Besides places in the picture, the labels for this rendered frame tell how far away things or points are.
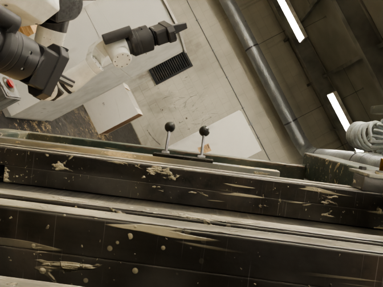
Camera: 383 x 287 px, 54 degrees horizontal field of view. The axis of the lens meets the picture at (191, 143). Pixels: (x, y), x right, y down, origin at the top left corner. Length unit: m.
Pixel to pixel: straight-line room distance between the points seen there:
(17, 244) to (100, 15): 3.27
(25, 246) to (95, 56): 1.04
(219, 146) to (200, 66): 4.78
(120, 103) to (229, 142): 2.13
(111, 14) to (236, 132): 2.15
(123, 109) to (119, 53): 4.85
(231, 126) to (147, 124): 4.76
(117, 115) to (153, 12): 2.91
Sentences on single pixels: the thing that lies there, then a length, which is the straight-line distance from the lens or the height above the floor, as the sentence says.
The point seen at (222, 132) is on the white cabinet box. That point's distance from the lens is 4.75.
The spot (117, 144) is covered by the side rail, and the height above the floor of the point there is 1.20.
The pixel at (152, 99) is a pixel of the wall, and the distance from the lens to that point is 9.30.
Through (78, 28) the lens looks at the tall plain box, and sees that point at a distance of 3.59.
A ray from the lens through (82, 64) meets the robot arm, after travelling 1.32.
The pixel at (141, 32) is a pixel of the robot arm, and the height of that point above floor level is 1.49.
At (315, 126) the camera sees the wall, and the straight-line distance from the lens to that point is 9.49.
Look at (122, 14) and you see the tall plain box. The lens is 3.53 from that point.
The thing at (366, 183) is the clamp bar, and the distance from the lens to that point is 0.80.
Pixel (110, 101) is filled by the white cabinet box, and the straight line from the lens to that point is 6.15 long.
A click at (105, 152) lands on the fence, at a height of 1.21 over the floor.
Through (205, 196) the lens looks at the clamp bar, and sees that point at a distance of 0.74.
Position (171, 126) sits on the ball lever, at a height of 1.44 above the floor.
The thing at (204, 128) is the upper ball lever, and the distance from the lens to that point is 1.28.
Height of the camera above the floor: 1.53
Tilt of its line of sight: 3 degrees down
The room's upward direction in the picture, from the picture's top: 63 degrees clockwise
